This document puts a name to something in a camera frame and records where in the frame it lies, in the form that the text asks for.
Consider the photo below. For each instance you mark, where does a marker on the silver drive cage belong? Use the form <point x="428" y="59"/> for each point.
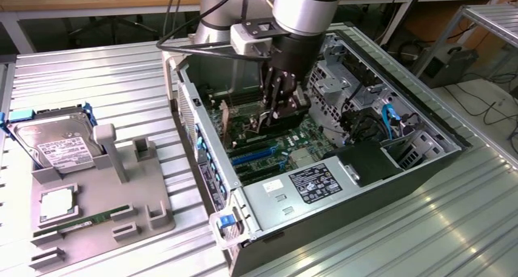
<point x="330" y="86"/>

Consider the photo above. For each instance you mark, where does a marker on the graphics card with metal bracket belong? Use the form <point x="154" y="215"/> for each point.
<point x="288" y="124"/>

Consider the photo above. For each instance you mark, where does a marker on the aluminium frame table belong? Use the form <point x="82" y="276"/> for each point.
<point x="499" y="19"/>

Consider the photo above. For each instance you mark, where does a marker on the grey parts rack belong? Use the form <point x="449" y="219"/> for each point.
<point x="101" y="198"/>

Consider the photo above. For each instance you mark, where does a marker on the installed RAM stick with label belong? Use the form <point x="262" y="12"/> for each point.
<point x="260" y="139"/>

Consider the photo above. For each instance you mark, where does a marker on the black chair base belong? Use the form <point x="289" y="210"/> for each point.
<point x="114" y="24"/>

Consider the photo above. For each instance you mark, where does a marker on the blue expansion slot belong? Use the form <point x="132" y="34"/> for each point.
<point x="252" y="157"/>

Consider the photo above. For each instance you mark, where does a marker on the black expansion slot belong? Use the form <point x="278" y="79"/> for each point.
<point x="260" y="171"/>

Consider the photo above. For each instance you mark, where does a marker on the green motherboard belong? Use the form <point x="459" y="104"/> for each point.
<point x="308" y="137"/>

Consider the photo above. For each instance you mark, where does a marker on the silver hard disk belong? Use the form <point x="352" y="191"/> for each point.
<point x="61" y="149"/>

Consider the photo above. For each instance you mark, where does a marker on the black plastic air shroud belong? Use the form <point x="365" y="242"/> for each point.
<point x="364" y="165"/>

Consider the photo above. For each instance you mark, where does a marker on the blue case latch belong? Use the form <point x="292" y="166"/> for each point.
<point x="226" y="222"/>

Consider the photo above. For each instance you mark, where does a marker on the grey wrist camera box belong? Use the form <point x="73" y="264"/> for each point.
<point x="248" y="42"/>

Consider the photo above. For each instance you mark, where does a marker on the open black PC case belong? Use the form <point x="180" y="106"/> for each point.
<point x="344" y="216"/>

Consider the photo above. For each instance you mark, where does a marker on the silver chipset heatsink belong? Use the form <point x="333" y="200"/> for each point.
<point x="302" y="157"/>

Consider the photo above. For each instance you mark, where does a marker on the blue disk caddy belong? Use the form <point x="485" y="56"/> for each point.
<point x="21" y="117"/>

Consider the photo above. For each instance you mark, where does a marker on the silver CPU chip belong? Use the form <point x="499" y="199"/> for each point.
<point x="57" y="204"/>

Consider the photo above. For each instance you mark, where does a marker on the green RAM stick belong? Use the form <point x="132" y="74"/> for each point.
<point x="89" y="221"/>

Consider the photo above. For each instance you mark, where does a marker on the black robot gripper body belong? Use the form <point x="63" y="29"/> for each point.
<point x="297" y="52"/>

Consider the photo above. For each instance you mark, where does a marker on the grey power supply unit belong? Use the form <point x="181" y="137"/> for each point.
<point x="276" y="204"/>

